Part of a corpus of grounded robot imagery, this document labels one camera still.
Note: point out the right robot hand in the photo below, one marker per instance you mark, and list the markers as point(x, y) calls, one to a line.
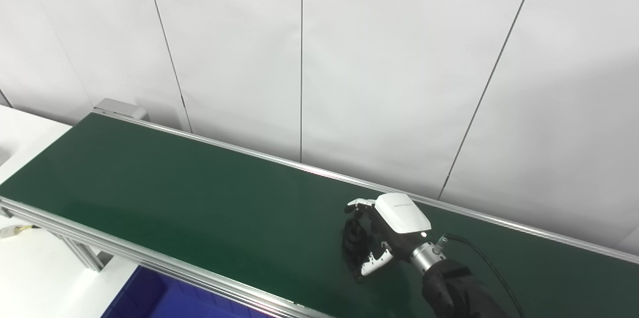
point(402, 215)

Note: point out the black plastic bracket part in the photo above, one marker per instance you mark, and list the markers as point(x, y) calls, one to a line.
point(354, 238)

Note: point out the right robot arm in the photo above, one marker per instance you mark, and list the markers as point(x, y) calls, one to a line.
point(454, 288)

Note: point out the green conveyor belt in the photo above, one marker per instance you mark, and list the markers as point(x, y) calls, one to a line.
point(174, 193)

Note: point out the blue bin with white parts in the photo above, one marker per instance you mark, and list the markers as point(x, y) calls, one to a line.
point(164, 298)

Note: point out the grey conveyor end box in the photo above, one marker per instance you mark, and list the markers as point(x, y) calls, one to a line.
point(120, 108)

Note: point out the aluminium conveyor leg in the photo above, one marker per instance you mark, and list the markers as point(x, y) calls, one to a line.
point(85, 255)

